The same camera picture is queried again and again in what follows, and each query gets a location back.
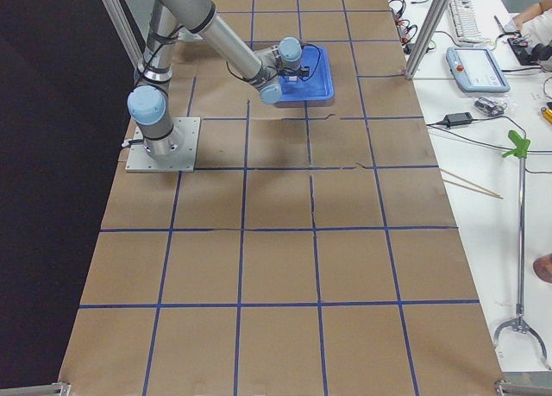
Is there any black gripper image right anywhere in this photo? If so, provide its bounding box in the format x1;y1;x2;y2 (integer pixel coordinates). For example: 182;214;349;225
298;66;311;80

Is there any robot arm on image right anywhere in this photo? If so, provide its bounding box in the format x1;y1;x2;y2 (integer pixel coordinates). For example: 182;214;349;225
127;0;311;159

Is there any blue plastic tray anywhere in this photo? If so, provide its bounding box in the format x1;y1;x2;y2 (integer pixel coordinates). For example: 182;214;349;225
276;45;335;107

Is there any person hand at desk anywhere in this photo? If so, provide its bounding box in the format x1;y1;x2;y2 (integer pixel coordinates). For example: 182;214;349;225
512;14;526;29

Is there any black power adapter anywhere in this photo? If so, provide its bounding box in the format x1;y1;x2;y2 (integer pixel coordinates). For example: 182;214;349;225
443;112;474;128

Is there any teach pendant tablet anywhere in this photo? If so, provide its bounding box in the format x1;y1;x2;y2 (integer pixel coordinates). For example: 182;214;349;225
446;47;511;93

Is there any white keyboard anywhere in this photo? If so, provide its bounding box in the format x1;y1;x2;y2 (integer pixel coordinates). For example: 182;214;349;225
448;0;485;44

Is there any wooden chopstick pair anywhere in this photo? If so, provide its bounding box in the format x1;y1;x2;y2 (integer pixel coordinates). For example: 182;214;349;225
439;168;503;199

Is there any aluminium frame post right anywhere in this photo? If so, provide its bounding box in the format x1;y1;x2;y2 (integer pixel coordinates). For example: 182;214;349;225
404;0;449;79

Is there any aluminium frame post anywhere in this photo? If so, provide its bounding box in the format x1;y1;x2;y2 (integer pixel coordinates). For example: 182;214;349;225
101;0;145;83
404;0;449;79

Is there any grey base plate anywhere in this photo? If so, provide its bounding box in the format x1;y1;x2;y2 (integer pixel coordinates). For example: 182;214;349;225
124;117;201;173

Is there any small black cable bundle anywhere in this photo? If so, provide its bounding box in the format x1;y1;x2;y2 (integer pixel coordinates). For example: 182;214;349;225
474;96;508;116

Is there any green handled reacher grabber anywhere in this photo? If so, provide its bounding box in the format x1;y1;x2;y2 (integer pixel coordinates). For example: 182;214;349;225
492;129;551;371

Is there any yellow handled tool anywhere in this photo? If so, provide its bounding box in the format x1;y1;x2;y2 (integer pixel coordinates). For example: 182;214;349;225
541;102;552;123

